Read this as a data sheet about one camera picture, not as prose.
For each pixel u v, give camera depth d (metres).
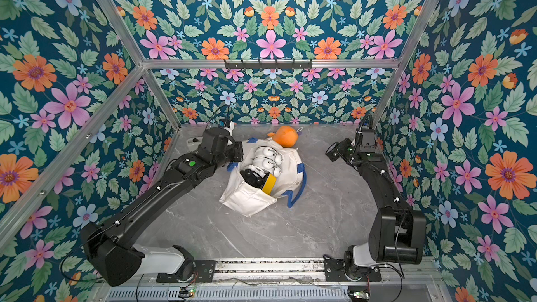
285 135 1.05
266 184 0.84
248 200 0.76
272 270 0.75
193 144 1.07
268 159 0.91
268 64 0.91
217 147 0.56
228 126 0.67
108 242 0.39
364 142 0.65
